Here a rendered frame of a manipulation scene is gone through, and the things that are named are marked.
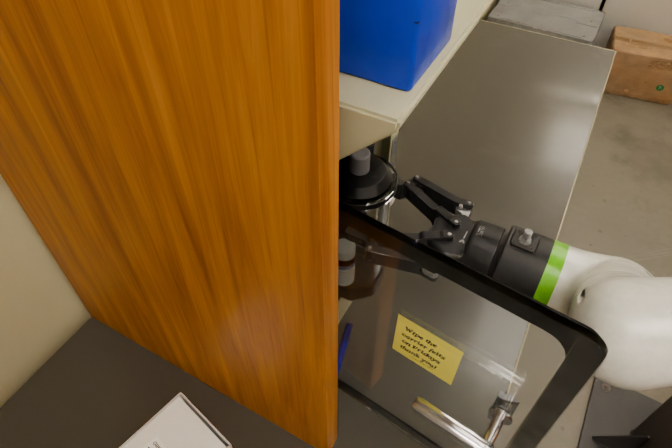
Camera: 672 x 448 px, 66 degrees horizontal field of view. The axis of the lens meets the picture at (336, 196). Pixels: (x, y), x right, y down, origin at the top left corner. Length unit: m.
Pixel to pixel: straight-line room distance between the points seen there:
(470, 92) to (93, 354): 1.11
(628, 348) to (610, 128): 2.72
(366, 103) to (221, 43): 0.13
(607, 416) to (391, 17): 1.81
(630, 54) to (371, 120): 3.02
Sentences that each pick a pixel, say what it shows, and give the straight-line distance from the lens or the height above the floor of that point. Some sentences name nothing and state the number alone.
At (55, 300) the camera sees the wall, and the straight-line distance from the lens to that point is 1.02.
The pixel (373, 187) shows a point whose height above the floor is 1.27.
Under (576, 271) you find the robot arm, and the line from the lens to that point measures 0.67.
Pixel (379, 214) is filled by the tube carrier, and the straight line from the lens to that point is 0.72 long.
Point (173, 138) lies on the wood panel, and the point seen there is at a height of 1.49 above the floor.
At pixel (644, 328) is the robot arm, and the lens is 0.54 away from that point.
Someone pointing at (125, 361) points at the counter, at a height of 0.94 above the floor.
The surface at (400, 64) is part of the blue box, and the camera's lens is 0.42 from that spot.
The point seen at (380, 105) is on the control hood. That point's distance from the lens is 0.42.
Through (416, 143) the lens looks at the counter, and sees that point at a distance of 1.29.
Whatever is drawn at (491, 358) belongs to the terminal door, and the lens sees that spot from 0.54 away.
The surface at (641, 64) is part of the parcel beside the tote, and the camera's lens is 3.41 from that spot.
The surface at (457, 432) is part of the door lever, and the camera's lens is 0.59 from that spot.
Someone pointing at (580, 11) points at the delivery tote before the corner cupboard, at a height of 0.33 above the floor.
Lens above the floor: 1.75
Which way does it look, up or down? 45 degrees down
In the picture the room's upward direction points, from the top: straight up
